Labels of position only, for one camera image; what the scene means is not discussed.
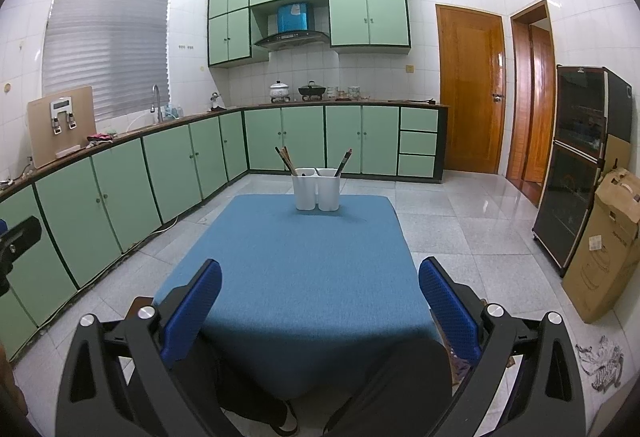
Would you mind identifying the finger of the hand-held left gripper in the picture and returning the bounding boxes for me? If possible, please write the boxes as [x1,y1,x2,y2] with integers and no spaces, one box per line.
[0,216,43,269]

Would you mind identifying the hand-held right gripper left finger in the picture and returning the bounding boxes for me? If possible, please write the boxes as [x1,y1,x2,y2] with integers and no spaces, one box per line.
[55,258,223,437]

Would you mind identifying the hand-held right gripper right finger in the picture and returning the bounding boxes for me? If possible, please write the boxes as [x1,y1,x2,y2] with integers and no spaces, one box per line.
[418,256,587,437]

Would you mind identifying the white utensil holder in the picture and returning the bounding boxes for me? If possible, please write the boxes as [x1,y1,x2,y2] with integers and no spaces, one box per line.
[291,167,342,212]

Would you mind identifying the person's left forearm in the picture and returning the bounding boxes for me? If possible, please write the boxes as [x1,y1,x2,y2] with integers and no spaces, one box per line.
[0,342,28,418]

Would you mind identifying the person's legs in dark pants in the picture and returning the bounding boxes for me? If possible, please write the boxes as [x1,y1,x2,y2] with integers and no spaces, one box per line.
[197,336,455,437]

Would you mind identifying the blue table cloth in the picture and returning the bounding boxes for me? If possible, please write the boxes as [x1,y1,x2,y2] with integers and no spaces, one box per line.
[152,194,443,400]

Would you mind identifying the wooden board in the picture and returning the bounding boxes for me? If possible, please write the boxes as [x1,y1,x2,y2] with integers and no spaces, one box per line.
[26,86,96,169]

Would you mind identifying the patterned rag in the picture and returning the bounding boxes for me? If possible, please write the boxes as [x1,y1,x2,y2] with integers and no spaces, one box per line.
[575,336,626,390]

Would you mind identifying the cardboard box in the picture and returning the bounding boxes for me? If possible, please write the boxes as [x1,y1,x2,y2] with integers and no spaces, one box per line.
[560,167,640,325]

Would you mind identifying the black glass-front cabinet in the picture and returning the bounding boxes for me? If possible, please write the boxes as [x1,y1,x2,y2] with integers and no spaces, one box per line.
[531,64,633,275]

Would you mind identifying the chrome faucet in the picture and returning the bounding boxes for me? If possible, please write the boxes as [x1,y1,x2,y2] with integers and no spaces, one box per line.
[150,84,165,124]

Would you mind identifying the green base cabinets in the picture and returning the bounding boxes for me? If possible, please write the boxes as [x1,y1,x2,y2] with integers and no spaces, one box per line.
[0,101,448,363]

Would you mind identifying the grey window blinds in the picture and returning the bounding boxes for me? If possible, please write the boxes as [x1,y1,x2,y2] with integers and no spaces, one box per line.
[41,0,172,122]

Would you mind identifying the wooden door ajar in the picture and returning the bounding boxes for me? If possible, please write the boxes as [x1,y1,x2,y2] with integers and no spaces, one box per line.
[506,0,557,208]

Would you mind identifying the closed wooden door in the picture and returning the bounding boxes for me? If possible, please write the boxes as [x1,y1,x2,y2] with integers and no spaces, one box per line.
[435,3,507,176]

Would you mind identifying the black range hood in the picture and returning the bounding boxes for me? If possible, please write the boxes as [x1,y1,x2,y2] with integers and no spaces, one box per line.
[253,31,331,50]

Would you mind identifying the blue hood chimney cover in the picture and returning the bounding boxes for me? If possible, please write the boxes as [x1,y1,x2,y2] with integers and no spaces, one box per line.
[276,3,315,34]

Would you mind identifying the white bracket with clips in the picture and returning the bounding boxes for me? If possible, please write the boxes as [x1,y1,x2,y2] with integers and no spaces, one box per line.
[49,99,79,135]

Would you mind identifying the green wall cabinets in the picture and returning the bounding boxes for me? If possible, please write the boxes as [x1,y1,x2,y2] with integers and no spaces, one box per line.
[207,0,412,68]

